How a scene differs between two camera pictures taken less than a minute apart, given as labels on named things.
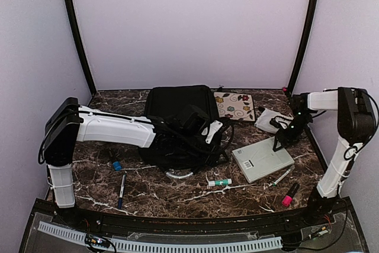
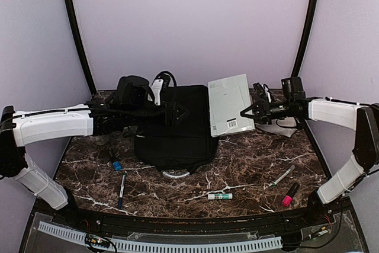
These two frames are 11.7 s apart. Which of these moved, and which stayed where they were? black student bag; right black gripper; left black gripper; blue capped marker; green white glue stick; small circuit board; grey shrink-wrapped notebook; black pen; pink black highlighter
Moved: green white glue stick; left black gripper; right black gripper; grey shrink-wrapped notebook
Stayed: blue capped marker; black student bag; black pen; small circuit board; pink black highlighter
